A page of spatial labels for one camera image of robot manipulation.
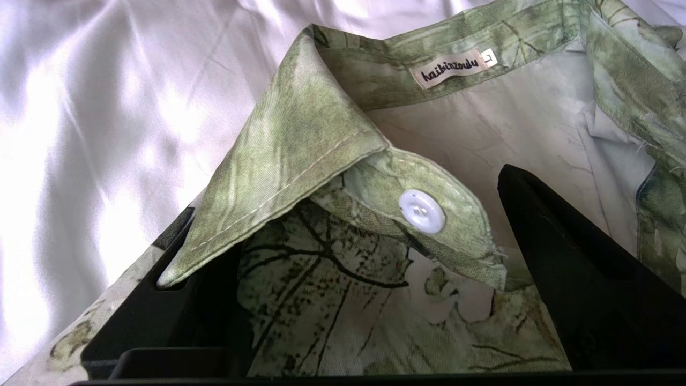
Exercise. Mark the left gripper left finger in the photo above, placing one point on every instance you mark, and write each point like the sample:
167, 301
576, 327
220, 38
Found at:
161, 316

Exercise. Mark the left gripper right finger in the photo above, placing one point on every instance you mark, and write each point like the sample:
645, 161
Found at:
589, 300

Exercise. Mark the green leaf print shirt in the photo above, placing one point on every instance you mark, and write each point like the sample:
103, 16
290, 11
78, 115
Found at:
407, 161

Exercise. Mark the white bed sheet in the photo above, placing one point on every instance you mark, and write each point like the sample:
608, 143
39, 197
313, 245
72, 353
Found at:
107, 134

